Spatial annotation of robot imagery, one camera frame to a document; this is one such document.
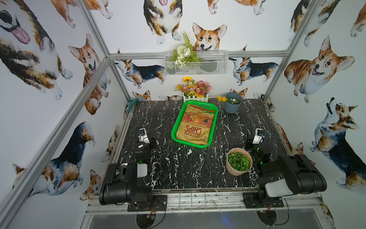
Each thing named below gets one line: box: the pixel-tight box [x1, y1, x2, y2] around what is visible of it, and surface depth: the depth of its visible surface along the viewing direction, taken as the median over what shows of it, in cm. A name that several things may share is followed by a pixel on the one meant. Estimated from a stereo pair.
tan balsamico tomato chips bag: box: [176, 104, 215, 146], surface depth 97 cm
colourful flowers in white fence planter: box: [174, 76, 212, 103], surface depth 112 cm
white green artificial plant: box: [169, 31, 202, 69], surface depth 82 cm
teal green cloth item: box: [125, 97, 140, 115], surface depth 123 cm
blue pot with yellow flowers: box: [216, 92, 243, 114], surface depth 115 cm
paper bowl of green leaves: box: [225, 147, 254, 177], surface depth 78 cm
